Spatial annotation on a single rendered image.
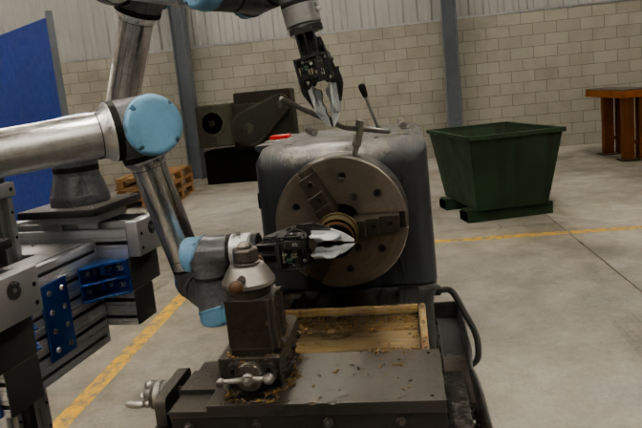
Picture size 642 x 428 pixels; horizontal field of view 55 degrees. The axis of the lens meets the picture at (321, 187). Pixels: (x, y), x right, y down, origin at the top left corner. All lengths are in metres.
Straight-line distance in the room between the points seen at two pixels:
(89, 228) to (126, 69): 0.42
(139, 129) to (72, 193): 0.53
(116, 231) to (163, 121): 0.49
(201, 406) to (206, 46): 11.01
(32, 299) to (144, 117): 0.41
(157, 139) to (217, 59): 10.57
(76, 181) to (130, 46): 0.37
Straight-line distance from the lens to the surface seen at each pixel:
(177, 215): 1.39
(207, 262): 1.29
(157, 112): 1.20
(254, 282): 0.89
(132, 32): 1.66
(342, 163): 1.42
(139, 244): 1.60
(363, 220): 1.37
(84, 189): 1.68
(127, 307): 1.67
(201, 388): 0.98
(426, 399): 0.88
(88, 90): 12.64
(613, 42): 12.01
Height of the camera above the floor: 1.39
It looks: 9 degrees down
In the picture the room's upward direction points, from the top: 6 degrees counter-clockwise
